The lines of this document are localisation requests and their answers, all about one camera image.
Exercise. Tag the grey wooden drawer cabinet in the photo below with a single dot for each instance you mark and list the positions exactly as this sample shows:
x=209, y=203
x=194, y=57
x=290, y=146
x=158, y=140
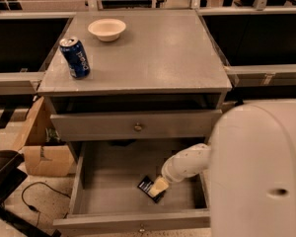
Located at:
x=164, y=61

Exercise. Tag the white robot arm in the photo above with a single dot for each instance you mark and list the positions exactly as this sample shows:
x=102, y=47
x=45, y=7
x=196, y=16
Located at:
x=251, y=158

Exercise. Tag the white paper bowl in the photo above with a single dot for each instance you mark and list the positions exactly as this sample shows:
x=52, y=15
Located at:
x=107, y=29

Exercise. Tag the open grey middle drawer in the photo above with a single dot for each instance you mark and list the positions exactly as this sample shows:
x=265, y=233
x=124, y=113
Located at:
x=106, y=198

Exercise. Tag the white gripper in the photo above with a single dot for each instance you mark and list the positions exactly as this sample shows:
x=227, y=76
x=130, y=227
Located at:
x=171, y=173

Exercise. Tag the dark blue rxbar wrapper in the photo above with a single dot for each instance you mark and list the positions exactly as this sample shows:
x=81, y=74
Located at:
x=145, y=186

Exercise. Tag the closed grey top drawer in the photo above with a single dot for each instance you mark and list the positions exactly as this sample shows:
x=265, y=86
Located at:
x=135, y=125

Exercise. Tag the brown cardboard box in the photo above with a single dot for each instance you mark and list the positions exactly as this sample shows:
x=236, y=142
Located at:
x=44, y=154

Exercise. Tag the blue pepsi can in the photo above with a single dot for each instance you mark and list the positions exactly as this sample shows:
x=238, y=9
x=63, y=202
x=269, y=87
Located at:
x=76, y=57

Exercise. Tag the black chair at left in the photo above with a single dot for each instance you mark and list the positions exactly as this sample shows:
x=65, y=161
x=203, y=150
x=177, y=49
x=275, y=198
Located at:
x=10, y=178

